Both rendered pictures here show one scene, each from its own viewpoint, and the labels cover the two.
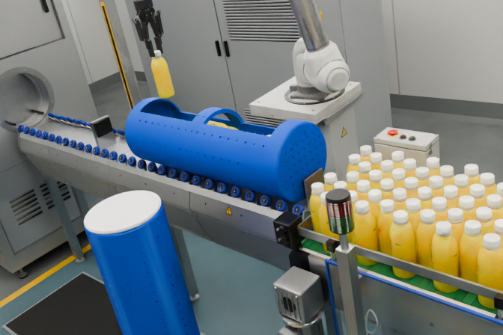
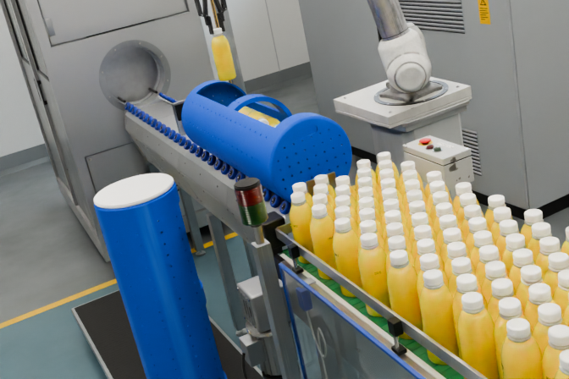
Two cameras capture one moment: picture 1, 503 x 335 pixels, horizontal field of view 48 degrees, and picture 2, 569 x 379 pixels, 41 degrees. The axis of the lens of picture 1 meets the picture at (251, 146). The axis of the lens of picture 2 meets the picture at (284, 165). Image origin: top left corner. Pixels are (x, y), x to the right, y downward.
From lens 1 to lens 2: 0.94 m
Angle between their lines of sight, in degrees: 20
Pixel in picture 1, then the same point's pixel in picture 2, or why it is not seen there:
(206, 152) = (229, 140)
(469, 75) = not seen: outside the picture
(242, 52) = not seen: hidden behind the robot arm
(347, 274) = (261, 271)
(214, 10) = not seen: outside the picture
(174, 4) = not seen: outside the picture
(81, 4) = not seen: outside the picture
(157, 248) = (156, 233)
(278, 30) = (442, 17)
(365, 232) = (318, 239)
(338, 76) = (410, 73)
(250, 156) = (255, 148)
